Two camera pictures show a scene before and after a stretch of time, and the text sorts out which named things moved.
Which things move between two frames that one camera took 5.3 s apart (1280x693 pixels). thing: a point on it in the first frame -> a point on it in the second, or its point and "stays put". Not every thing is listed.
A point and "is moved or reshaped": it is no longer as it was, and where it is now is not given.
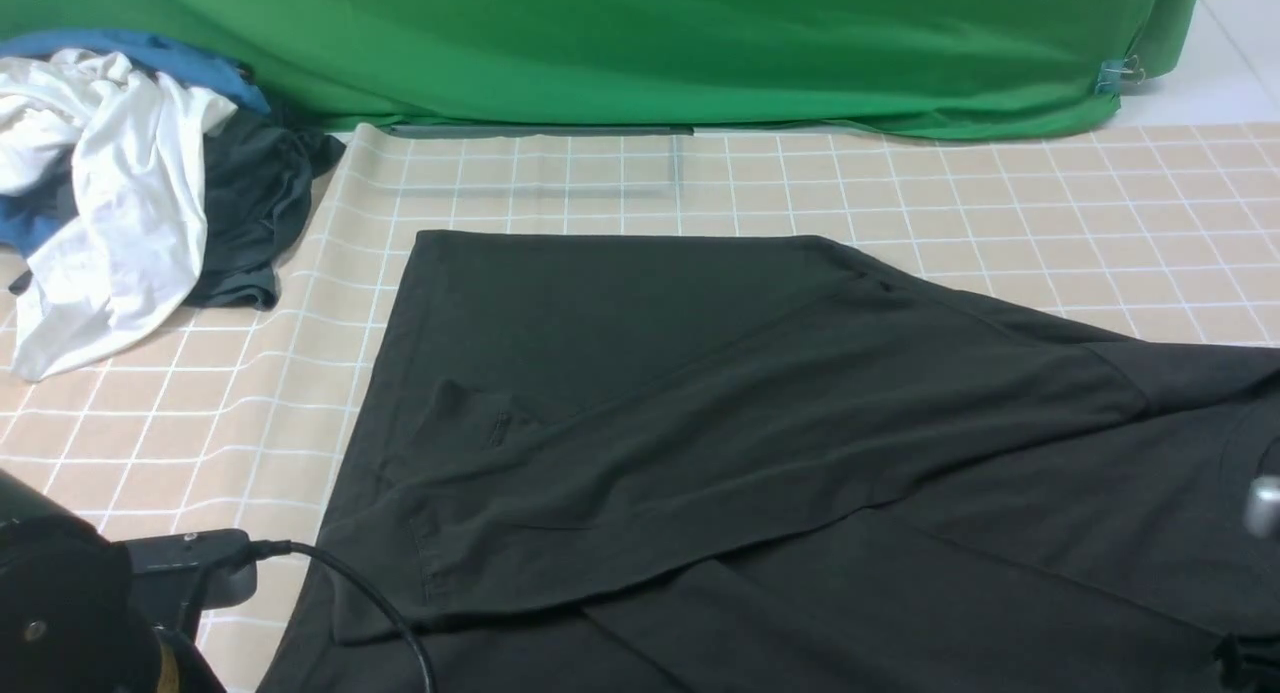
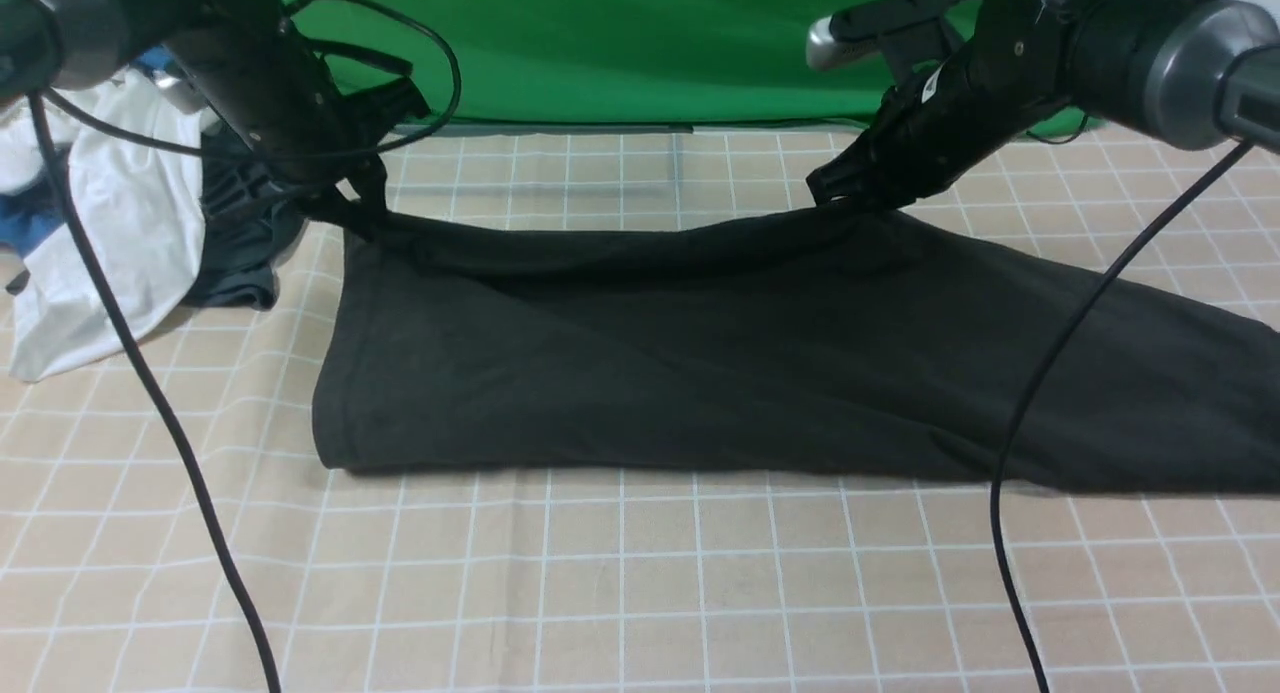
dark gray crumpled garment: [256, 184] stays put
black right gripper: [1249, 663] -> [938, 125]
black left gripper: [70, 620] -> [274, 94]
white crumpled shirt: [124, 259] stays put
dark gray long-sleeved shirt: [634, 462] is moved or reshaped
